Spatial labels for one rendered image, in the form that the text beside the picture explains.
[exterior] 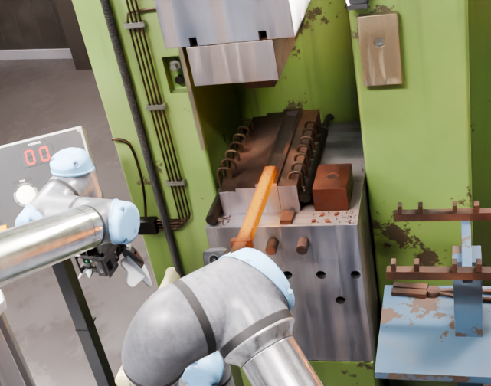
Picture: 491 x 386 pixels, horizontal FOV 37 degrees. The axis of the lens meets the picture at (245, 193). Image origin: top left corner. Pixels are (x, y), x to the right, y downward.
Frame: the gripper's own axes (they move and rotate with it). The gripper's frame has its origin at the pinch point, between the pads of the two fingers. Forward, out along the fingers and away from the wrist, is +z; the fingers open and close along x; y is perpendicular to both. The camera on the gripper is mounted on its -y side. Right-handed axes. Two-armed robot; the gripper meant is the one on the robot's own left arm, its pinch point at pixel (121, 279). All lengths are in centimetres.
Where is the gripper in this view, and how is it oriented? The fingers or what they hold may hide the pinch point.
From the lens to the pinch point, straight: 164.5
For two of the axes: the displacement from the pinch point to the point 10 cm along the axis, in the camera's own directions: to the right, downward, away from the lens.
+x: 9.4, 0.9, -3.4
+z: 1.5, 7.6, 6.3
